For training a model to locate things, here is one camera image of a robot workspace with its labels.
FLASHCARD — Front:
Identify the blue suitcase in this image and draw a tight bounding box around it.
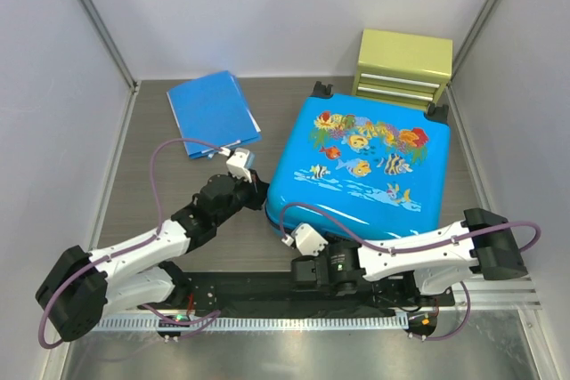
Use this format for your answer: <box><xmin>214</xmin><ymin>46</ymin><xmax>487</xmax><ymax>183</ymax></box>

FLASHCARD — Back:
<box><xmin>265</xmin><ymin>82</ymin><xmax>451</xmax><ymax>240</ymax></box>

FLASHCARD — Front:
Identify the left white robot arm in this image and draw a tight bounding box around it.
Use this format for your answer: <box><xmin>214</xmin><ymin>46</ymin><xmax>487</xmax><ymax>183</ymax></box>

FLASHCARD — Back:
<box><xmin>36</xmin><ymin>149</ymin><xmax>268</xmax><ymax>349</ymax></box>

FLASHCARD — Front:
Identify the white slotted cable duct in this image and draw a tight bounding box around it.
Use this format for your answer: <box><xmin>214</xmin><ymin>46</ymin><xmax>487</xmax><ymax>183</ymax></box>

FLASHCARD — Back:
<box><xmin>93</xmin><ymin>312</ymin><xmax>409</xmax><ymax>334</ymax></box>

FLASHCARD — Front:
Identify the right aluminium frame post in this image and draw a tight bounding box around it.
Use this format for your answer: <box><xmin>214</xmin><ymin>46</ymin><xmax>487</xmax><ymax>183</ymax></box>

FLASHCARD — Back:
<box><xmin>451</xmin><ymin>0</ymin><xmax>501</xmax><ymax>79</ymax></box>

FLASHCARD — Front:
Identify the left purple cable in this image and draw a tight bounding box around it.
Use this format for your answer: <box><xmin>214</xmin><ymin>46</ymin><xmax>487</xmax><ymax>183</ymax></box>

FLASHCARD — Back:
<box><xmin>37</xmin><ymin>138</ymin><xmax>232</xmax><ymax>363</ymax></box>

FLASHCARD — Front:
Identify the left aluminium frame post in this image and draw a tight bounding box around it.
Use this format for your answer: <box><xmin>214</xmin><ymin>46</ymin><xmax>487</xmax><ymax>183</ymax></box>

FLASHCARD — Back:
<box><xmin>78</xmin><ymin>0</ymin><xmax>138</xmax><ymax>93</ymax></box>

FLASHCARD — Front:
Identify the olive green drawer box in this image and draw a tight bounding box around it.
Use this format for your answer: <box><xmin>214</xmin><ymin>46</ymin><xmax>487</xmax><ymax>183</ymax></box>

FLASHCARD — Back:
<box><xmin>352</xmin><ymin>28</ymin><xmax>453</xmax><ymax>110</ymax></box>

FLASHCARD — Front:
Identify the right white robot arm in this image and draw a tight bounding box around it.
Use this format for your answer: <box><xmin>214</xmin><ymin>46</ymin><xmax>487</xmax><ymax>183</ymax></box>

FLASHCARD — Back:
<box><xmin>278</xmin><ymin>208</ymin><xmax>542</xmax><ymax>305</ymax></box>

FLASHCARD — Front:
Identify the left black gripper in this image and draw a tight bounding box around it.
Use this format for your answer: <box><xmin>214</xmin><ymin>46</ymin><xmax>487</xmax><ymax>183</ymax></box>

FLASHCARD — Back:
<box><xmin>214</xmin><ymin>169</ymin><xmax>273</xmax><ymax>226</ymax></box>

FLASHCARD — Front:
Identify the aluminium frame post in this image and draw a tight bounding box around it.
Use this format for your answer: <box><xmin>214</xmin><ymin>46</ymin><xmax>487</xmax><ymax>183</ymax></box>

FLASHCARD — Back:
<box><xmin>451</xmin><ymin>0</ymin><xmax>501</xmax><ymax>79</ymax></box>
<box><xmin>78</xmin><ymin>0</ymin><xmax>138</xmax><ymax>93</ymax></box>

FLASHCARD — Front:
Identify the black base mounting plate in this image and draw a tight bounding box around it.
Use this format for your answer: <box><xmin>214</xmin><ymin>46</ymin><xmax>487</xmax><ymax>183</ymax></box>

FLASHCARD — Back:
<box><xmin>147</xmin><ymin>271</ymin><xmax>455</xmax><ymax>319</ymax></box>

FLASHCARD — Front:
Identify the blue file folder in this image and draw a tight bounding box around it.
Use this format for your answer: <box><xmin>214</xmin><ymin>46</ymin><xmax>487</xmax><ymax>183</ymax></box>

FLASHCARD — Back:
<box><xmin>167</xmin><ymin>71</ymin><xmax>261</xmax><ymax>158</ymax></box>

